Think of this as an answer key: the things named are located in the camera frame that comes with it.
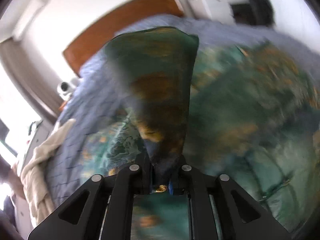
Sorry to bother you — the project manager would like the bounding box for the green patterned silk jacket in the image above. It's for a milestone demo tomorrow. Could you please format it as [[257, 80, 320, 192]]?
[[80, 26, 320, 240]]

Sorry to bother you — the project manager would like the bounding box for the cream fleece garment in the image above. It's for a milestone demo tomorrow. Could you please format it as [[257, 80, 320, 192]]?
[[20, 119, 76, 227]]

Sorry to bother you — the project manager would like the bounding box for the white window-side dresser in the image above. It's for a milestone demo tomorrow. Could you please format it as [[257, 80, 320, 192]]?
[[11, 121, 52, 238]]

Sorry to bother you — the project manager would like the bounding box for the blue checked duvet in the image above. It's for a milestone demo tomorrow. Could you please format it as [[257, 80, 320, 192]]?
[[45, 14, 319, 207]]

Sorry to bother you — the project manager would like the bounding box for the beige curtain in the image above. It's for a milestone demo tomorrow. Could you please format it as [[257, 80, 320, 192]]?
[[1, 38, 62, 125]]

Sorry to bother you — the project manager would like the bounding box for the white round fan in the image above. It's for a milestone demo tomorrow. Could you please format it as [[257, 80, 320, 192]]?
[[57, 82, 74, 101]]

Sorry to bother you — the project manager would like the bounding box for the dark jacket on chair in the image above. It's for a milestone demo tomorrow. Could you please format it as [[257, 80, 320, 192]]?
[[249, 0, 274, 27]]

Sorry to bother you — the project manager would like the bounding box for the white desk with drawers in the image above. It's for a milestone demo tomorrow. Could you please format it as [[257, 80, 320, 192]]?
[[188, 0, 249, 25]]

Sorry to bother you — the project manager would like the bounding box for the wooden headboard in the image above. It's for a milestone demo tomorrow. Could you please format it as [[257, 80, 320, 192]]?
[[63, 0, 184, 76]]

